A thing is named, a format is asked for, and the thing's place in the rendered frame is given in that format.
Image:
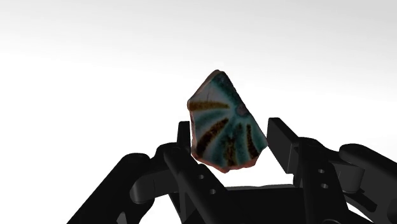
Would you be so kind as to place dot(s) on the teal striped pottery shard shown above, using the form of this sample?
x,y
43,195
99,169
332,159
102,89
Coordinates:
x,y
223,124

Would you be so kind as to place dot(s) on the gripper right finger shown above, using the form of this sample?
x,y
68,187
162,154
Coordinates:
x,y
316,167

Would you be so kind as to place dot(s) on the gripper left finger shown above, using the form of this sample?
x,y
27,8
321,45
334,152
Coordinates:
x,y
186,183

